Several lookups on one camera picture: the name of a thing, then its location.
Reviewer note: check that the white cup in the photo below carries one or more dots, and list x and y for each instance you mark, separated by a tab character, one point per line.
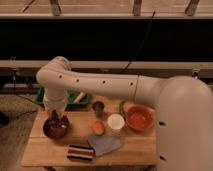
115	122

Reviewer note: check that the wooden table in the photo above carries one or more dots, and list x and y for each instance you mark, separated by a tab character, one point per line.
139	148

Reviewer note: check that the orange bowl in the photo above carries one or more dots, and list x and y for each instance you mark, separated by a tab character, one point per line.
139	118

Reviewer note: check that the dark metal cup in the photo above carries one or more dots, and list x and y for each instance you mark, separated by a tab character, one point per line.
98	108

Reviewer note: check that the grey cloth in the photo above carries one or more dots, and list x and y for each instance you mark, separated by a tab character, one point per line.
104	144

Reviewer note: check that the purple bowl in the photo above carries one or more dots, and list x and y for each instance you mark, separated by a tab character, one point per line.
53	132

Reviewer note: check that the dark grape bunch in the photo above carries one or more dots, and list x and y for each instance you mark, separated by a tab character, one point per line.
59	121

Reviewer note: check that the orange peach fruit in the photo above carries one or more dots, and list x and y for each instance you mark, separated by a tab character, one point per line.
98	128

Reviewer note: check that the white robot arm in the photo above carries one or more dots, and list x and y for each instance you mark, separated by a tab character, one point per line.
183	107

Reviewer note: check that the yellow corn cob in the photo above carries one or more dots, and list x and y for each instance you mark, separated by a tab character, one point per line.
79	97

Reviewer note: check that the striped sponge block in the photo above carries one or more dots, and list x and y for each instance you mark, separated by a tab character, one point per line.
80	152

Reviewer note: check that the green cucumber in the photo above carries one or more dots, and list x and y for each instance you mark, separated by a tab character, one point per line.
121	109

